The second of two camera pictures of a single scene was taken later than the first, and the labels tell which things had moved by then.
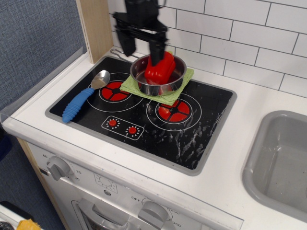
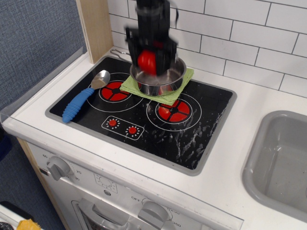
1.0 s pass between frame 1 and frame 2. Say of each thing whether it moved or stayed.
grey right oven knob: stayed
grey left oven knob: stayed
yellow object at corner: stayed
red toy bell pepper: moved
